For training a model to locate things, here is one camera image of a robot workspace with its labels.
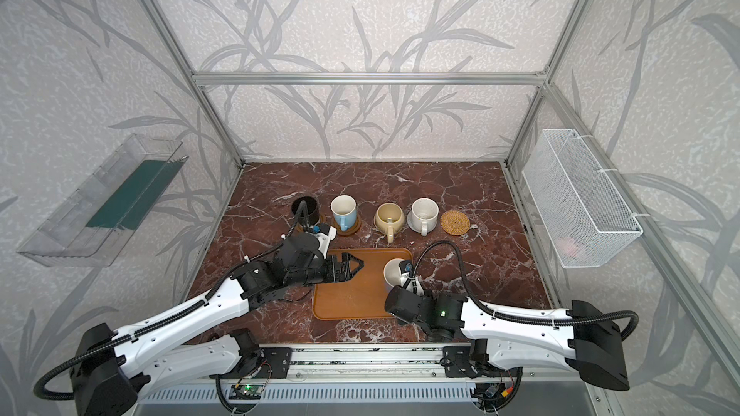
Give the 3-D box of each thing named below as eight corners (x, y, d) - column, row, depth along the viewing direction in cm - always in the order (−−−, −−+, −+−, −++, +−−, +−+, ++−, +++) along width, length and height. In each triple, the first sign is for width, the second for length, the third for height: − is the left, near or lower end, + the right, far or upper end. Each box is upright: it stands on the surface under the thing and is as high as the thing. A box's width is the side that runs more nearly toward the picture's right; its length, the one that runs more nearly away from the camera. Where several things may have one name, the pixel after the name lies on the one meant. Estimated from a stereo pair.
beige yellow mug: (368, 235, 100) (366, 221, 93) (385, 213, 107) (384, 198, 100) (391, 248, 97) (391, 234, 90) (407, 224, 104) (408, 209, 96)
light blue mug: (332, 237, 99) (328, 220, 91) (336, 212, 106) (332, 194, 98) (356, 237, 99) (353, 220, 91) (358, 212, 106) (355, 195, 98)
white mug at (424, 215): (412, 243, 99) (414, 228, 91) (410, 214, 106) (412, 197, 99) (437, 244, 99) (441, 228, 91) (433, 214, 107) (437, 197, 99)
